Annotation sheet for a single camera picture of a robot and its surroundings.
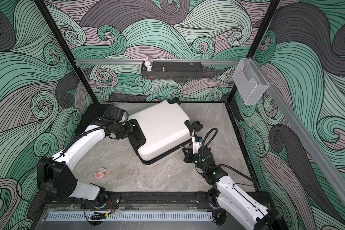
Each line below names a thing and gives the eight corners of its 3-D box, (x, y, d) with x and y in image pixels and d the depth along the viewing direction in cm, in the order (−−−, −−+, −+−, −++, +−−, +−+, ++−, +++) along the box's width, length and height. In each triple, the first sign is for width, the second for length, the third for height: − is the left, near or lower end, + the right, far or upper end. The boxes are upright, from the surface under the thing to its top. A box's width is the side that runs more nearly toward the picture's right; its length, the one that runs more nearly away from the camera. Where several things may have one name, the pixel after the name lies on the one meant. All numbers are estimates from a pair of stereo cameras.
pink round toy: (96, 178, 82) (93, 176, 80) (99, 169, 86) (96, 167, 83) (104, 178, 82) (102, 176, 80) (107, 169, 86) (105, 167, 83)
